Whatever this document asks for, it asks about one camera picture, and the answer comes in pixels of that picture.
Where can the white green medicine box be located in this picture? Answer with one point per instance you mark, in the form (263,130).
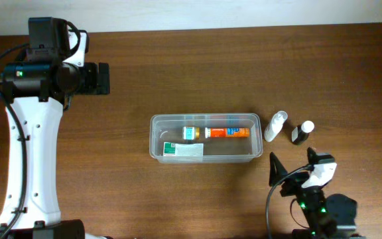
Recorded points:
(183,150)

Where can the small gold-capped jar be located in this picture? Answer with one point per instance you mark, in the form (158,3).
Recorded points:
(190,133)

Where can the orange tablet tube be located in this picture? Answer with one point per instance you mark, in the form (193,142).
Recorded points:
(211,132)

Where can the black bottle white cap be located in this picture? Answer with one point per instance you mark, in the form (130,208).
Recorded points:
(301,133)

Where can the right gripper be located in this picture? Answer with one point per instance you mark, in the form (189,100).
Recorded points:
(293,182)

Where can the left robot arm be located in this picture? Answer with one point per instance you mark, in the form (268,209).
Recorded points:
(36,89)

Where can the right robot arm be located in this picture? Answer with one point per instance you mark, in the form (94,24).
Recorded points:
(327,217)

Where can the white spray bottle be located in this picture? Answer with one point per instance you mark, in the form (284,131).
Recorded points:
(275,125)

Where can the clear plastic container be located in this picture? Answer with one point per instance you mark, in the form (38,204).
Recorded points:
(205,138)

